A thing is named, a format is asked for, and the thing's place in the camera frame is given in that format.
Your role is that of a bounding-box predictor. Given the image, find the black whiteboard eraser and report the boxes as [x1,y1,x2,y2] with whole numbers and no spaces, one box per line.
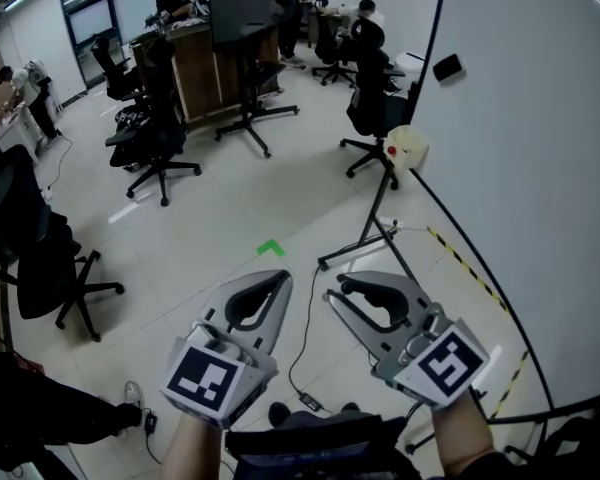
[432,52,467,84]

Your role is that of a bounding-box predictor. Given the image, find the person's left shoe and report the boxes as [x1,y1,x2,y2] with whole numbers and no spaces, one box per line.
[268,401,291,427]

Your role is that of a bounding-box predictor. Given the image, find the large white whiteboard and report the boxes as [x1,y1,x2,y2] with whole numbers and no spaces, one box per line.
[409,0,600,424]

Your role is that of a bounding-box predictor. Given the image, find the black floor cable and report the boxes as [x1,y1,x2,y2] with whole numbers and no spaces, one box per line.
[287,265,324,399]

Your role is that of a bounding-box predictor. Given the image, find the wooden crate desk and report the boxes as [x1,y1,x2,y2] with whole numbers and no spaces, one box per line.
[129,20,286,129]

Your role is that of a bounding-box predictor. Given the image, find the black framed glass partition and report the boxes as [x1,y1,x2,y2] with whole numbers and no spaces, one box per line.
[57,0,211,92]

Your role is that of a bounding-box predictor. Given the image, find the cream marker box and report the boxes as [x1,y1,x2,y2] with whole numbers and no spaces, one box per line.
[383,124,430,170]

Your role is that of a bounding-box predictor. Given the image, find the brown office desk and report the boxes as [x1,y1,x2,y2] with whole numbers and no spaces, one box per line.
[304,2,361,49]

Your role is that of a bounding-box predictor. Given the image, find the person's black sleeve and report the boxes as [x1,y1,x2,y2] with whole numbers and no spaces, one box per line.
[444,447,526,480]

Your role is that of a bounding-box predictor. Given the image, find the white lidded bin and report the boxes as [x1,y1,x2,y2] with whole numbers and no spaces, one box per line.
[393,51,426,94]

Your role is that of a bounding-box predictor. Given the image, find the person's right forearm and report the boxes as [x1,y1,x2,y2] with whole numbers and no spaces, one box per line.
[432,390,496,480]

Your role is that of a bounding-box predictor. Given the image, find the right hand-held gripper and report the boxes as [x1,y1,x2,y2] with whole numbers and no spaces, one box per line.
[323,269,492,410]

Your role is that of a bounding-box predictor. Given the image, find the person's left forearm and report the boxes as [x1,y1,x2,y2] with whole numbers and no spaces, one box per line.
[162,412,226,480]

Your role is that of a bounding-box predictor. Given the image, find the black chest-mounted device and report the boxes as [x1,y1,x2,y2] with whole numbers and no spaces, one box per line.
[223,414,409,480]

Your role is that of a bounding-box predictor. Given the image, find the black metal rolling stand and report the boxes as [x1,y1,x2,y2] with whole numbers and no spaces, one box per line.
[317,160,421,283]

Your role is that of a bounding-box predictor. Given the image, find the white cabinet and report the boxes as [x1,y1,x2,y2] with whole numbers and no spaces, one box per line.
[0,105,44,162]

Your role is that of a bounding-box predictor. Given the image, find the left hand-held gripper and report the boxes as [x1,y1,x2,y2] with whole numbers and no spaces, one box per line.
[158,268,295,431]

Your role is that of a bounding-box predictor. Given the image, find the white metal rack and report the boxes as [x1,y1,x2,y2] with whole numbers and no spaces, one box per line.
[23,59,64,117]

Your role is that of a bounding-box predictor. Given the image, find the yellow black floor tape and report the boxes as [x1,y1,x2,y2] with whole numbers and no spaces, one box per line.
[426,226,511,315]

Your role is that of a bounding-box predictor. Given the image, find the black rolling display stand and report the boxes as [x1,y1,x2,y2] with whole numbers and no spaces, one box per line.
[214,22,300,159]

